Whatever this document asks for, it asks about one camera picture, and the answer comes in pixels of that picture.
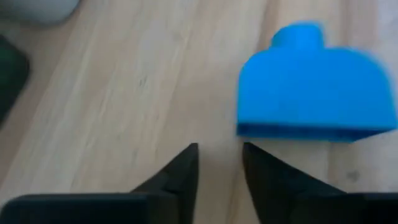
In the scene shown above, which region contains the dark grey translucent bin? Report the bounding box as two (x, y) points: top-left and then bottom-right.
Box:
(0, 34), (31, 127)

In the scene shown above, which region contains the large blue toy block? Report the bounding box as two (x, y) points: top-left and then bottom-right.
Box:
(236, 21), (398, 144)

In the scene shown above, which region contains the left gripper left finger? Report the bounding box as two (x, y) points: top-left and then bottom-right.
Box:
(0, 142), (200, 224)

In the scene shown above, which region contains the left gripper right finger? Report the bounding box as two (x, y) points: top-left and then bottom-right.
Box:
(243, 142), (398, 224)

